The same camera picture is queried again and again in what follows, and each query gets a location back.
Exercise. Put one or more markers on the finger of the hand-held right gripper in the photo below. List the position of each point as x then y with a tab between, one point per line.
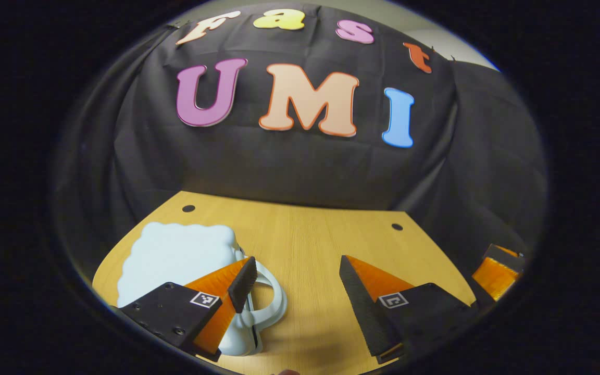
505	255

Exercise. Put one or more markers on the light blue suitcase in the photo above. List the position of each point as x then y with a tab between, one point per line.
175	260

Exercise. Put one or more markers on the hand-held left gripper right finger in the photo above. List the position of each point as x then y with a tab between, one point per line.
362	307

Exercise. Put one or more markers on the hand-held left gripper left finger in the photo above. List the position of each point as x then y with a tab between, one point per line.
242	284

